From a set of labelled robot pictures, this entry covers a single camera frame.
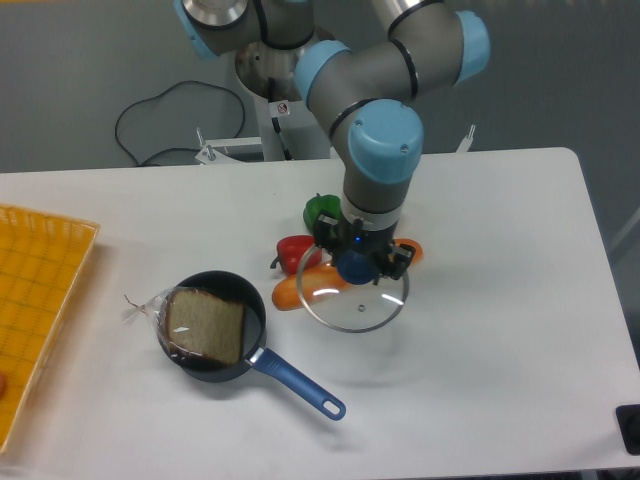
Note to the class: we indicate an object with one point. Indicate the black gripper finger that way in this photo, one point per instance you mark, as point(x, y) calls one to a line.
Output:
point(326, 231)
point(393, 261)

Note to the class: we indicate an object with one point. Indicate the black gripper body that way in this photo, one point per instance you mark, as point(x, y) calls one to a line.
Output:
point(362, 254)

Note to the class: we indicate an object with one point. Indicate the glass pot lid blue knob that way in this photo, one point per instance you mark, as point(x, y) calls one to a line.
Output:
point(342, 306)

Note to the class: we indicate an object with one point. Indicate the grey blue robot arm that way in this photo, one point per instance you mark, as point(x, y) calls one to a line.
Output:
point(380, 148)

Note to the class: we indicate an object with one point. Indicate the green bell pepper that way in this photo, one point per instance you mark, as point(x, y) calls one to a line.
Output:
point(329, 203)

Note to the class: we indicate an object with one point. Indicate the red bell pepper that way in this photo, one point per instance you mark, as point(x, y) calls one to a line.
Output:
point(289, 253)

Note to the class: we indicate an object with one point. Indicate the orange baguette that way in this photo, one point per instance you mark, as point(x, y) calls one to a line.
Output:
point(287, 292)

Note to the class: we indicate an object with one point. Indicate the bagged bread slice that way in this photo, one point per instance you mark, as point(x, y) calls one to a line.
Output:
point(197, 329)

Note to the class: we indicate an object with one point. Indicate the black corner device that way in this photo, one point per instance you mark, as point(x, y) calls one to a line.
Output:
point(628, 417)

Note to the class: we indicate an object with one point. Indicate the yellow plastic basket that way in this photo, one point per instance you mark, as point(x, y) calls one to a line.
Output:
point(42, 257)

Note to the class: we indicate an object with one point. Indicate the dark pot blue handle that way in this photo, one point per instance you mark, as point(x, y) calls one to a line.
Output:
point(256, 355)

